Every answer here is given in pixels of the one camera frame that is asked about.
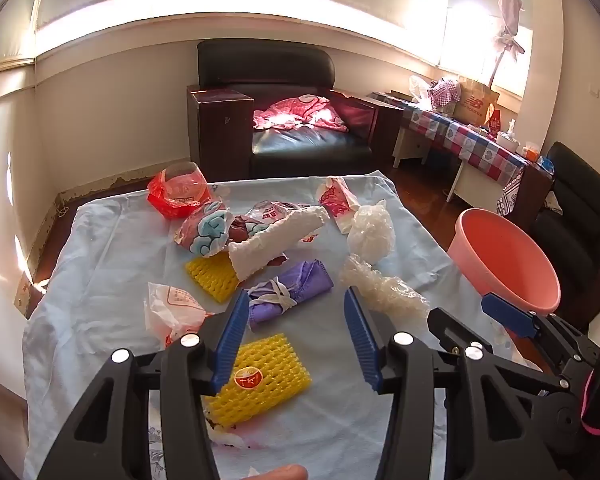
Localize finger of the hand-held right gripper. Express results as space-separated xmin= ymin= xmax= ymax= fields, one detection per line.
xmin=426 ymin=306 xmax=568 ymax=396
xmin=481 ymin=291 xmax=596 ymax=375

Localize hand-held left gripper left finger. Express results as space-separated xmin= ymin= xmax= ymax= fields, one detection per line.
xmin=37 ymin=289 xmax=253 ymax=480

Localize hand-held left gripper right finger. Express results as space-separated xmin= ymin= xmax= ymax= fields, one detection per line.
xmin=344 ymin=286 xmax=576 ymax=480

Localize yellow foam net with sticker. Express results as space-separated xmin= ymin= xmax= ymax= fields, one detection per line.
xmin=202 ymin=332 xmax=313 ymax=428

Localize clear plastic bag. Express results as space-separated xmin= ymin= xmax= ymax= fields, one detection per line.
xmin=339 ymin=255 xmax=431 ymax=321
xmin=409 ymin=75 xmax=433 ymax=106

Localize pink plastic basin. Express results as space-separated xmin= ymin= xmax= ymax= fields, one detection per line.
xmin=447 ymin=208 xmax=562 ymax=316

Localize white plastic bag red print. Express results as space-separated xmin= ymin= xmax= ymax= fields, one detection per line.
xmin=145 ymin=282 xmax=216 ymax=350

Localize plain yellow foam net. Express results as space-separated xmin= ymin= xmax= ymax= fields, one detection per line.
xmin=186 ymin=251 xmax=241 ymax=304

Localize purple cloth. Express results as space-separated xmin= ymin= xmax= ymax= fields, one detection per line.
xmin=247 ymin=258 xmax=334 ymax=332

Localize white foam net sleeve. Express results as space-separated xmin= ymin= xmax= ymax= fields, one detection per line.
xmin=228 ymin=206 xmax=331 ymax=281

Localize cloud print wrapper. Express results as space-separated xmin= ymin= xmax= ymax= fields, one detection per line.
xmin=174 ymin=201 xmax=233 ymax=259

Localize white foam net ball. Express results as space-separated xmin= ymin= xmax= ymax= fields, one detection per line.
xmin=346 ymin=200 xmax=397 ymax=266

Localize clear wrapper with brown print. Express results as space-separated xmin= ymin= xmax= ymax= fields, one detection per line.
xmin=230 ymin=201 xmax=326 ymax=266

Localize person's left hand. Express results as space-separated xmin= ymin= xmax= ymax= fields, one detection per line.
xmin=252 ymin=464 xmax=309 ymax=480

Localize black padded armchair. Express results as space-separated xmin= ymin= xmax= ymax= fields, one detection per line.
xmin=500 ymin=141 xmax=600 ymax=331

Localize light blue bed sheet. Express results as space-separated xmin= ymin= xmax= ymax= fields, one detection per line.
xmin=22 ymin=170 xmax=546 ymax=480

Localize checkered cloth side table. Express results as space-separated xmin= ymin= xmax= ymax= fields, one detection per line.
xmin=367 ymin=91 xmax=531 ymax=213

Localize black leather armchair wooden arms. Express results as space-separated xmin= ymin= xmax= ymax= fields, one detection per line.
xmin=187 ymin=40 xmax=403 ymax=181

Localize brown paper shopping bag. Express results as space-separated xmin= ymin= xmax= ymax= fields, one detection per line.
xmin=452 ymin=77 xmax=501 ymax=126

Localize red checkered cloth bundle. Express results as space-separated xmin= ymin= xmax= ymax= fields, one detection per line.
xmin=427 ymin=77 xmax=463 ymax=108

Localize pink dotted cloth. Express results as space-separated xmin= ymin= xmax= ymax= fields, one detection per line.
xmin=253 ymin=94 xmax=351 ymax=133

